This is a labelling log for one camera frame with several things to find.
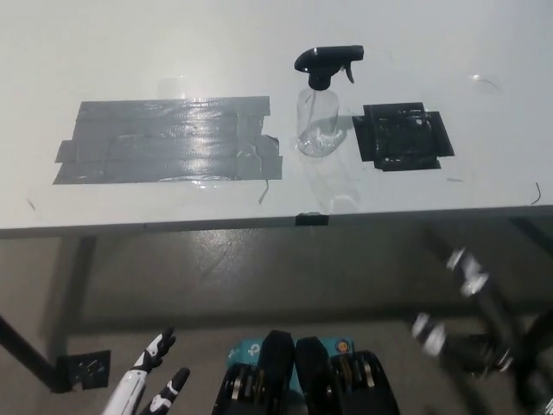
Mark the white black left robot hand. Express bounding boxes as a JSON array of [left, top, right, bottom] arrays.
[[101, 327, 191, 415]]

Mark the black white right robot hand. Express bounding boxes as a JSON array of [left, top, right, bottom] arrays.
[[410, 228, 516, 374]]

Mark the black spray trigger lid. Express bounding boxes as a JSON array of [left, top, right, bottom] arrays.
[[294, 44, 365, 91]]

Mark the black ribbed robot body block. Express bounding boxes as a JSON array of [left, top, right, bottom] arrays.
[[211, 330, 299, 415], [295, 336, 401, 415]]

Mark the clear plastic bottle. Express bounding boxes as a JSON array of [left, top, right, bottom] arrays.
[[295, 84, 343, 157]]

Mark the grey upright table leg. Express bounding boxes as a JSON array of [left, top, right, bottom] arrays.
[[55, 235, 99, 355]]

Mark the teal cardboard box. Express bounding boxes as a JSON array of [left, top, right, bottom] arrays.
[[227, 336, 356, 394]]

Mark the small black tape strip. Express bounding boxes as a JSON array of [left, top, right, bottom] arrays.
[[296, 212, 330, 227]]

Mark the grey duct tape patch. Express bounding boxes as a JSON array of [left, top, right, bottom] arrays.
[[52, 95, 284, 186]]

